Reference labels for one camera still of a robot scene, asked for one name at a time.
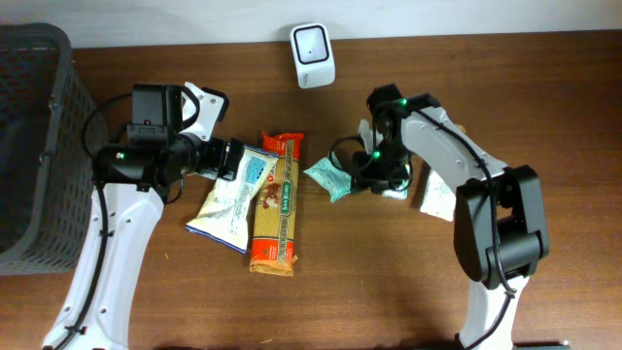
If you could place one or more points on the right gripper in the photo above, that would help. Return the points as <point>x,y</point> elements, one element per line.
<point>362,179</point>

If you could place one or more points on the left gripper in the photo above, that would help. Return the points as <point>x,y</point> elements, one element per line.
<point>216,164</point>

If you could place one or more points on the small teal white tissue pack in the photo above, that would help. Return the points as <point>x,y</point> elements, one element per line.
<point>402,192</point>

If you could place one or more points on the teal wipes packet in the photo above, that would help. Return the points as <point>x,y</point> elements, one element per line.
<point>336,182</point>

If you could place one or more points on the white blue snack bag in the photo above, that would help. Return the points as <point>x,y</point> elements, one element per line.
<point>223,215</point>

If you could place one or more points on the white tube with cork cap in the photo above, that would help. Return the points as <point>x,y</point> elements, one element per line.
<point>437,198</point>

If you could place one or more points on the orange spaghetti packet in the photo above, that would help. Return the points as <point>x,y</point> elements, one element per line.
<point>272,248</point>

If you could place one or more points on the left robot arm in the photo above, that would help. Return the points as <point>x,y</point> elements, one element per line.
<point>168,138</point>

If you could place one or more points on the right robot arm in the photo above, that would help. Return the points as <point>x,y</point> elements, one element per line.
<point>500,229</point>

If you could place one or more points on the white barcode scanner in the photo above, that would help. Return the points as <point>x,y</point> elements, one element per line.
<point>313,57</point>

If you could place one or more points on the grey plastic mesh basket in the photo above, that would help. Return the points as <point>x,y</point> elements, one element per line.
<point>45,173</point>

